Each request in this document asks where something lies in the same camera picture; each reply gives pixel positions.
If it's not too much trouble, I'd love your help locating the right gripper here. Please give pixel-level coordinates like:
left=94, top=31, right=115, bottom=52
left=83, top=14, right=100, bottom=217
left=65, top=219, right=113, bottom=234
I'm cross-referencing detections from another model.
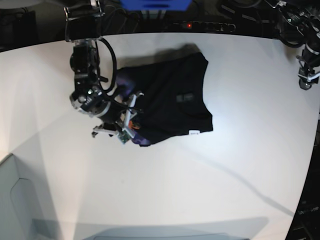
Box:
left=91, top=92, right=144, bottom=138

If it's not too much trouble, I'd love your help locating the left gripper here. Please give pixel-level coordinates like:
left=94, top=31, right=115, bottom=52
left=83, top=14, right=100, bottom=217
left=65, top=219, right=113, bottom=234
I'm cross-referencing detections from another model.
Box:
left=296, top=55, right=320, bottom=91

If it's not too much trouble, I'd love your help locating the black T-shirt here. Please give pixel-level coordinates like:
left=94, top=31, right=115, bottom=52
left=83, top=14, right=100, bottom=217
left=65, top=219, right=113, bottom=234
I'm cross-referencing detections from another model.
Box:
left=116, top=52, right=213, bottom=147

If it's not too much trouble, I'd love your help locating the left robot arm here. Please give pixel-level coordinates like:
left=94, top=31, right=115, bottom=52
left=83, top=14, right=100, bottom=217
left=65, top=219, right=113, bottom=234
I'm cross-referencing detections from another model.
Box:
left=275, top=0, right=320, bottom=91

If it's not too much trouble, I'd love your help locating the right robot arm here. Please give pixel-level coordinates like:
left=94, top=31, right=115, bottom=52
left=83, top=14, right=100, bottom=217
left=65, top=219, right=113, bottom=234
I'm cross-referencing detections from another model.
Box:
left=64, top=0, right=142, bottom=143

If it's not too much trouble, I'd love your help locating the black power strip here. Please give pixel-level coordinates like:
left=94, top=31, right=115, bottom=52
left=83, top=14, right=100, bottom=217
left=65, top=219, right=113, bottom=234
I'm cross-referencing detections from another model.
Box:
left=168, top=21, right=236, bottom=34

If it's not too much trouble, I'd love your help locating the blue plastic box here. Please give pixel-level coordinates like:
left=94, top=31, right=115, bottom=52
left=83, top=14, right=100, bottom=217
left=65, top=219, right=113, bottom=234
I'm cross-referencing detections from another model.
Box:
left=120, top=0, right=192, bottom=11

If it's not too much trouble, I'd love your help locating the grey bin at table corner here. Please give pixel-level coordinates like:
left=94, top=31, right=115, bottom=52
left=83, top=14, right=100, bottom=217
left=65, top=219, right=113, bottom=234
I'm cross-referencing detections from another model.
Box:
left=0, top=153, right=63, bottom=240

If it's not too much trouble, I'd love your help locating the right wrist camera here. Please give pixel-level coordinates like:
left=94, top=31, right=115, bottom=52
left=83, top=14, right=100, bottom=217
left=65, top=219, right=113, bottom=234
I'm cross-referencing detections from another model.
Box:
left=117, top=130, right=132, bottom=145

